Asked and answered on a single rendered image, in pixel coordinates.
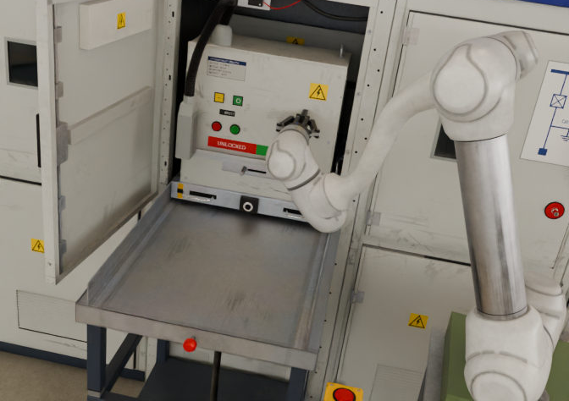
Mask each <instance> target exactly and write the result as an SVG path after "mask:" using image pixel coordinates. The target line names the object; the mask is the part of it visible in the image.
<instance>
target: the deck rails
mask: <svg viewBox="0 0 569 401"><path fill-rule="evenodd" d="M171 184H172V181H171V182H170V183H169V185H168V186H167V187H166V188H165V190H164V191H163V192H162V193H161V195H160V196H159V197H158V198H157V199H156V200H155V201H154V202H153V204H152V205H151V206H150V207H149V209H148V210H147V211H146V212H145V214H144V215H143V216H142V217H141V219H140V220H139V221H138V222H137V224H136V225H135V226H134V227H133V228H132V229H131V230H130V231H129V233H128V234H127V235H126V236H125V238H124V239H123V240H122V241H121V243H120V244H119V245H118V246H117V248H116V249H115V250H114V251H113V253H112V254H111V255H110V256H109V257H108V258H107V259H106V260H105V262H104V263H103V264H102V265H101V267H100V268H99V269H98V270H97V272H96V273H95V274H94V275H93V277H92V278H91V279H90V280H89V282H88V283H87V303H86V306H90V307H94V308H98V309H101V308H102V306H103V305H104V303H105V302H106V301H107V299H108V298H109V296H110V295H111V294H112V292H113V291H114V290H115V289H116V288H117V286H118V285H119V283H120V282H121V280H122V279H123V278H124V276H125V275H126V273H127V272H128V271H129V269H131V267H132V266H133V265H134V263H135V261H136V260H137V259H138V257H139V256H140V255H141V253H142V252H143V250H144V249H145V248H146V247H147V246H148V244H149V243H150V242H151V240H152V238H153V237H154V236H155V234H156V233H157V231H158V230H159V229H160V228H161V227H162V226H163V224H164V223H165V221H166V220H167V219H168V217H169V215H170V214H171V213H172V211H173V210H174V208H175V207H176V206H177V205H178V204H179V203H180V201H181V200H182V199H178V198H174V197H171ZM331 235H332V233H323V232H319V235H318V241H317V245H316V249H315V253H314V257H313V260H312V266H311V270H310V273H309V277H308V280H307V286H306V290H305V293H304V297H303V301H302V305H301V311H300V315H299V318H298V322H297V325H296V331H295V335H294V338H293V342H292V345H291V348H292V349H299V350H304V351H307V350H308V345H309V341H310V337H311V333H312V325H313V321H314V316H315V313H316V309H317V304H318V296H319V292H320V288H321V284H322V280H323V272H324V268H325V264H326V260H327V255H328V251H329V244H330V240H331ZM93 281H94V284H93V285H92V286H91V288H90V285H91V284H92V283H93Z"/></svg>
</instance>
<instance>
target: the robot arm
mask: <svg viewBox="0 0 569 401"><path fill-rule="evenodd" d="M538 60H539V54H538V52H537V49H536V47H535V45H534V43H533V40H532V37H531V36H530V34H529V33H527V32H524V31H522V30H511V31H504V32H500V33H498V34H496V35H491V36H482V37H478V38H472V39H468V40H466V41H463V42H461V43H459V44H457V45H455V46H454V47H452V48H451V49H450V50H449V51H448V52H446V53H445V54H444V55H443V56H442V57H441V58H440V59H439V61H438V62H437V63H436V65H435V66H434V67H433V68H432V69H430V70H429V71H428V72H427V73H426V74H424V75H422V76H421V77H419V78H418V79H416V80H414V81H413V82H411V83H410V84H409V85H407V86H406V87H404V88H403V89H402V90H400V91H399V92H397V93H396V94H395V95H394V96H393V97H392V98H391V99H390V100H389V102H388V103H387V104H386V105H385V107H384V109H383V110H382V112H381V113H380V114H379V116H378V119H377V121H376V124H375V125H374V127H373V130H372V133H371V134H370V136H369V139H368V141H367V144H366V146H365V148H364V150H363V152H362V155H361V157H360V159H359V162H358V164H357V165H356V167H355V169H354V170H353V171H352V172H351V173H350V174H348V175H346V176H343V177H340V176H339V175H337V174H336V173H322V171H321V170H320V169H319V167H318V165H317V164H316V162H315V160H314V158H313V155H312V153H311V150H310V147H309V139H310V138H311V137H315V138H316V139H318V138H319V134H320V129H318V128H317V125H316V123H315V120H314V119H311V120H310V116H307V113H308V110H306V109H303V110H302V113H301V114H299V113H297V114H296V117H295V118H294V116H289V117H288V118H286V119H285V120H283V121H282V122H279V123H277V124H276V131H277V132H279V134H278V135H277V136H276V137H275V138H274V139H273V140H272V142H271V143H270V145H269V147H268V150H267V154H266V166H267V169H268V171H269V173H270V174H271V175H272V176H273V177H274V178H276V179H278V180H280V181H281V182H282V183H283V184H284V186H285V187H286V189H287V190H288V191H289V193H290V196H291V199H292V200H293V201H294V203H295V205H296V207H297V208H298V210H299V211H300V213H301V214H302V216H303V217H304V218H305V219H306V220H307V221H308V222H309V223H310V224H311V225H312V226H313V227H314V228H315V229H316V230H318V231H320V232H323V233H332V232H335V231H337V230H338V229H340V228H341V227H342V226H343V225H344V223H345V220H346V208H347V207H348V204H349V200H351V199H352V198H354V197H355V196H357V195H359V194H360V193H362V192H363V191H364V190H365V189H366V188H367V187H368V186H369V185H370V184H371V183H372V181H373V179H374V178H375V176H376V174H377V173H378V171H379V169H380V167H381V166H382V164H383V162H384V159H385V158H386V156H387V154H388V153H389V150H390V148H391V146H392V145H393V143H394V142H395V139H396V137H397V135H398V134H399V132H400V131H401V129H402V127H403V125H404V124H405V123H406V122H407V121H408V120H409V119H410V118H411V117H412V116H414V115H416V114H418V113H420V112H423V111H427V110H430V109H434V108H436V109H437V112H438V114H439V117H440V120H441V123H442V125H443V128H444V131H445V133H446V134H447V135H448V136H449V137H450V139H451V140H453V141H454V143H455V149H456V161H457V168H458V174H459V180H460V187H461V199H462V205H463V211H464V218H465V224H466V231H467V242H468V249H469V255H470V262H471V268H472V280H473V287H474V293H475V300H476V304H475V306H474V307H473V308H472V309H471V310H470V312H469V313H468V314H467V317H466V355H465V359H466V365H465V369H464V377H465V381H466V384H467V388H468V390H469V393H470V394H471V396H472V398H473V399H474V401H549V400H550V396H549V394H548V393H547V392H546V389H545V386H546V383H547V381H548V377H549V374H550V367H551V362H552V354H553V353H554V350H555V346H556V345H557V342H558V339H559V336H560V334H561V329H562V328H563V325H564V321H565V319H566V298H565V295H564V292H563V290H562V288H561V287H560V285H559V284H558V282H556V281H555V280H554V279H553V278H551V277H549V276H547V275H544V274H543V273H540V272H533V271H523V269H522V255H521V247H520V239H519V233H518V225H517V210H516V203H515V196H514V188H513V180H512V173H511V159H510V151H509V144H508V136H507V132H509V131H510V129H511V126H512V124H513V120H514V97H515V87H516V83H517V82H518V80H521V79H523V78H524V77H525V76H526V75H528V74H529V73H530V72H531V71H532V70H533V69H534V68H535V66H536V65H537V63H538ZM308 125H309V127H310V129H308V128H307V126H308Z"/></svg>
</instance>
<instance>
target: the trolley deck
mask: <svg viewBox="0 0 569 401"><path fill-rule="evenodd" d="M340 230H341V228H340V229H338V230H337V231H335V232H332V235H331V240H330V244H329V251H328V255H327V260H326V264H325V268H324V272H323V280H322V284H321V288H320V292H319V296H318V304H317V309H316V313H315V316H314V321H313V325H312V333H311V337H310V341H309V345H308V350H307V351H304V350H299V349H292V348H291V345H292V342H293V338H294V335H295V331H296V325H297V322H298V318H299V315H300V311H301V305H302V301H303V297H304V293H305V290H306V286H307V280H308V277H309V273H310V270H311V266H312V260H313V257H314V253H315V249H316V245H317V241H318V235H319V232H320V231H318V230H316V229H315V228H314V227H313V226H312V225H311V224H310V223H309V222H303V221H298V220H293V219H289V218H283V217H275V216H270V215H266V214H261V213H257V214H253V213H249V212H243V211H239V210H238V209H233V208H228V207H224V206H215V205H210V204H206V203H201V202H196V201H191V200H183V199H182V200H181V201H180V203H179V204H178V205H177V206H176V207H175V208H174V210H173V211H172V213H171V214H170V215H169V217H168V219H167V220H166V221H165V223H164V224H163V226H162V227H161V228H160V229H159V230H158V231H157V233H156V234H155V236H154V237H153V238H152V240H151V242H150V243H149V244H148V246H147V247H146V248H145V249H144V250H143V252H142V253H141V255H140V256H139V257H138V259H137V260H136V261H135V263H134V265H133V266H132V267H131V269H129V271H128V272H127V273H126V275H125V276H124V278H123V279H122V280H121V282H120V283H119V285H118V286H117V288H116V289H115V290H114V291H113V292H112V294H111V295H110V296H109V298H108V299H107V301H106V302H105V303H104V305H103V306H102V308H101V309H98V308H94V307H90V306H86V303H87V289H86V290H85V291H84V293H83V294H82V295H81V296H80V297H79V298H78V299H77V300H76V302H75V321H76V322H80V323H85V324H88V325H93V326H97V327H105V328H108V329H113V330H117V331H121V332H128V333H133V334H137V335H141V336H145V337H149V338H157V339H162V340H165V341H169V342H174V343H181V344H183V343H184V341H185V340H186V339H187V338H191V337H192V336H195V337H196V338H195V340H196V343H197V347H198V348H202V349H210V350H214V351H218V352H222V353H226V354H234V355H238V356H242V357H246V358H251V359H255V360H262V361H267V362H271V363H274V364H279V365H287V366H291V367H295V368H299V369H303V370H308V371H315V370H316V365H317V360H318V352H319V347H320V342H321V337H322V332H323V324H324V319H325V315H326V310H327V304H328V300H329V291H330V286H331V282H332V276H333V272H334V264H335V258H336V254H337V249H338V244H339V239H340Z"/></svg>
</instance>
